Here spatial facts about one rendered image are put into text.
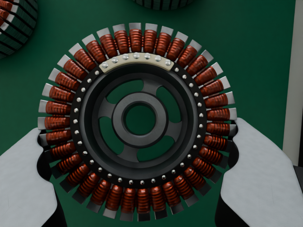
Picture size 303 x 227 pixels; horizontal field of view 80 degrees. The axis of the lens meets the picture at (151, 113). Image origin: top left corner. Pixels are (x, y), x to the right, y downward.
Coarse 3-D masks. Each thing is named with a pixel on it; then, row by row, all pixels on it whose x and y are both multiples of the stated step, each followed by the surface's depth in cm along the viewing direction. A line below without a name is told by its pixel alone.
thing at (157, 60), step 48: (96, 48) 10; (144, 48) 10; (192, 48) 10; (48, 96) 10; (96, 96) 12; (144, 96) 11; (192, 96) 10; (48, 144) 10; (96, 144) 11; (144, 144) 11; (192, 144) 10; (96, 192) 10; (144, 192) 10; (192, 192) 10
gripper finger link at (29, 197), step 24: (24, 144) 9; (0, 168) 8; (24, 168) 8; (48, 168) 9; (0, 192) 7; (24, 192) 7; (48, 192) 7; (0, 216) 6; (24, 216) 6; (48, 216) 6
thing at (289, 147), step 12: (300, 0) 21; (300, 12) 21; (300, 24) 21; (300, 36) 21; (300, 48) 21; (300, 60) 21; (300, 72) 21; (288, 84) 21; (300, 84) 21; (288, 96) 21; (300, 96) 21; (288, 108) 21; (300, 108) 21; (288, 120) 21; (300, 120) 21; (288, 132) 21; (300, 132) 21; (288, 144) 21; (288, 156) 21
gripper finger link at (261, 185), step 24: (240, 120) 11; (240, 144) 9; (264, 144) 9; (240, 168) 7; (264, 168) 7; (288, 168) 7; (240, 192) 6; (264, 192) 6; (288, 192) 6; (216, 216) 7; (240, 216) 6; (264, 216) 6; (288, 216) 6
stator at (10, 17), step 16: (0, 0) 16; (16, 0) 17; (32, 0) 19; (0, 16) 16; (16, 16) 17; (32, 16) 19; (0, 32) 16; (16, 32) 18; (0, 48) 18; (16, 48) 19
